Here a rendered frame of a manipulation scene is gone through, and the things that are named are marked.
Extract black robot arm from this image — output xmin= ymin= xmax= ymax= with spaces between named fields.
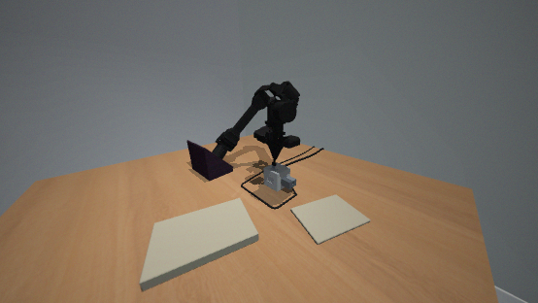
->
xmin=212 ymin=81 xmax=300 ymax=160

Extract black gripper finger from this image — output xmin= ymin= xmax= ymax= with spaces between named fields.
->
xmin=271 ymin=143 xmax=283 ymax=159
xmin=266 ymin=140 xmax=276 ymax=159

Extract beige flat slab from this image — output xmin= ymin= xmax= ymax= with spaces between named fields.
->
xmin=139 ymin=198 xmax=259 ymax=291

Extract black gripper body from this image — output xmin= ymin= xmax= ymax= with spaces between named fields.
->
xmin=265 ymin=118 xmax=300 ymax=149

